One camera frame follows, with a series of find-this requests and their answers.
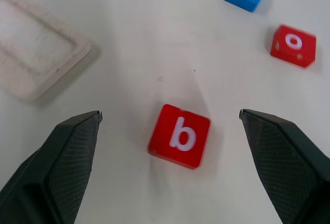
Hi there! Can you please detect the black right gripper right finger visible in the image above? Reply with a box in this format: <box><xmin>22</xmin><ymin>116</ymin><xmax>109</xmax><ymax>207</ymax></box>
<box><xmin>239</xmin><ymin>109</ymin><xmax>330</xmax><ymax>224</ymax></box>

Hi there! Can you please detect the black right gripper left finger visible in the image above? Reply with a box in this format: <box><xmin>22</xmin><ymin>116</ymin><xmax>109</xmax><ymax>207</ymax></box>
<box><xmin>0</xmin><ymin>110</ymin><xmax>103</xmax><ymax>224</ymax></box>

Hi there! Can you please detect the red letter b block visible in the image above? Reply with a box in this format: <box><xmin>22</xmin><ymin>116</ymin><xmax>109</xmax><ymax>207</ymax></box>
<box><xmin>147</xmin><ymin>104</ymin><xmax>211</xmax><ymax>170</ymax></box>

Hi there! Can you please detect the red letter o block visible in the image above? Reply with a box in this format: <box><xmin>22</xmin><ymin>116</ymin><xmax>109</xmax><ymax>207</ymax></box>
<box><xmin>270</xmin><ymin>24</ymin><xmax>317</xmax><ymax>68</ymax></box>

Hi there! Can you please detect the light wooden tray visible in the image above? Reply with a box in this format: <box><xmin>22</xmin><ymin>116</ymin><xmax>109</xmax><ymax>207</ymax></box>
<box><xmin>0</xmin><ymin>0</ymin><xmax>100</xmax><ymax>103</ymax></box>

